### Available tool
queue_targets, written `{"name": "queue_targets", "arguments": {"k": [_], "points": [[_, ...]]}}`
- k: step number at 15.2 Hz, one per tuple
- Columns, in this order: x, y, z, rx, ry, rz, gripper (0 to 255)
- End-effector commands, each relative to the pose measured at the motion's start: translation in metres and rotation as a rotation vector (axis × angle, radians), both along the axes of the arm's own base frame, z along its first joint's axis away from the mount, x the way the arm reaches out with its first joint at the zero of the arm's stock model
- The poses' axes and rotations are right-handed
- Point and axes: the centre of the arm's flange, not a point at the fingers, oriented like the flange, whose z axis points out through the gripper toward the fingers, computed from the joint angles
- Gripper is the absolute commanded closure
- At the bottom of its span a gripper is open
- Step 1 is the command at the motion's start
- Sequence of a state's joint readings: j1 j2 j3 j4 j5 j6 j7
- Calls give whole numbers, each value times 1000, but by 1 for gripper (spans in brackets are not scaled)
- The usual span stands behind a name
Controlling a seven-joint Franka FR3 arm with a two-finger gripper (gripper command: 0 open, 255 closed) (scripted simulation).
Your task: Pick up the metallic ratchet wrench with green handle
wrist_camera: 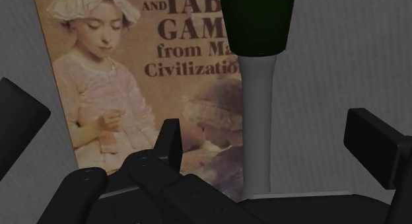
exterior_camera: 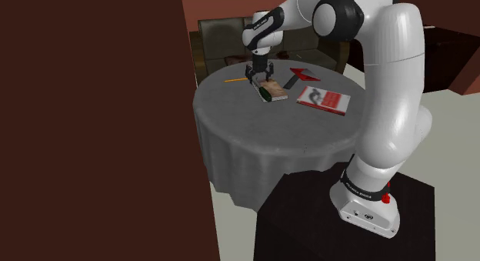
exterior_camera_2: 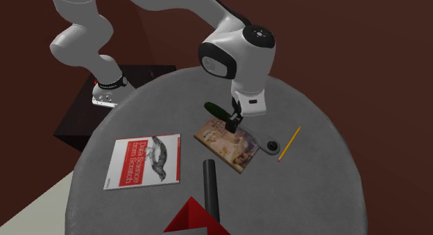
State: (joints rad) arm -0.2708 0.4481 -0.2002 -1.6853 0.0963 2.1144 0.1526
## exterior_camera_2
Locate dark green oblong object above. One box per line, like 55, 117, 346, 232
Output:
203, 101, 233, 122

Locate brown picture book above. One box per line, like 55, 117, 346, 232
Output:
194, 116, 261, 175

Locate grey tool with black knob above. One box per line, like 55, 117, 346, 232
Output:
237, 125, 281, 157

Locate yellow pencil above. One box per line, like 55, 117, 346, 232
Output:
277, 125, 303, 163

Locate black cylinder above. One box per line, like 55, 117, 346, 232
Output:
202, 159, 221, 225

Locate round grey table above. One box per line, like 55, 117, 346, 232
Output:
64, 66, 370, 235

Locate red box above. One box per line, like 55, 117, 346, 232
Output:
162, 195, 232, 235

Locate white and red book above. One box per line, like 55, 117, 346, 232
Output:
103, 133, 182, 191

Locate dark robot stand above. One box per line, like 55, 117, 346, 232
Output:
53, 64, 177, 153

